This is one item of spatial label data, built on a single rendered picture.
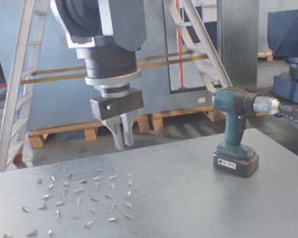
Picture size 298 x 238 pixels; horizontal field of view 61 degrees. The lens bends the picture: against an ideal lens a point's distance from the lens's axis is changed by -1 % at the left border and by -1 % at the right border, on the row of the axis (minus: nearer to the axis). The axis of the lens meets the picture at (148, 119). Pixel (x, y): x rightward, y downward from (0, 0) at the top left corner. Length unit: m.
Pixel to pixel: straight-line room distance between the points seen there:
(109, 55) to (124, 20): 0.08
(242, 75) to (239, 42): 0.34
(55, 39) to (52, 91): 0.51
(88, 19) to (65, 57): 2.02
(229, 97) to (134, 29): 0.29
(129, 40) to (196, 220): 0.42
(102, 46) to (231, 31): 2.33
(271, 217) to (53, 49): 2.39
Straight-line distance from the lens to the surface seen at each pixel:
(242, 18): 2.87
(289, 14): 2.10
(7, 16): 2.78
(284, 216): 0.64
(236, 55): 2.87
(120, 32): 0.56
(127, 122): 0.69
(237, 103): 0.67
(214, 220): 0.61
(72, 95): 2.71
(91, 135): 2.72
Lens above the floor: 1.06
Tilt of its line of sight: 20 degrees down
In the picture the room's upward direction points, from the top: 7 degrees counter-clockwise
